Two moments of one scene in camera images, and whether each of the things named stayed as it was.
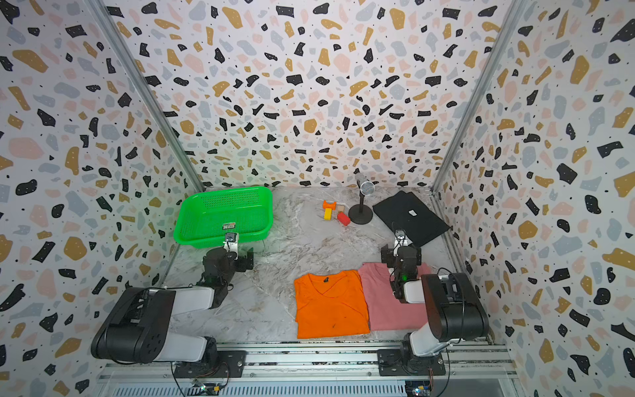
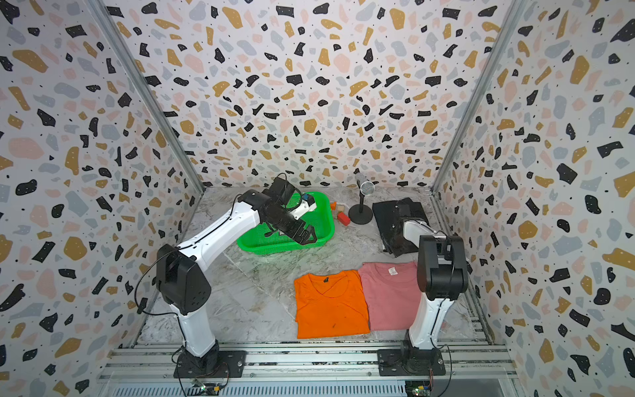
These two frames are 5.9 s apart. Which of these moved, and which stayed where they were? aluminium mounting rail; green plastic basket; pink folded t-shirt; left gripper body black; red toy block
Moved: left gripper body black; green plastic basket
Stayed: pink folded t-shirt; red toy block; aluminium mounting rail
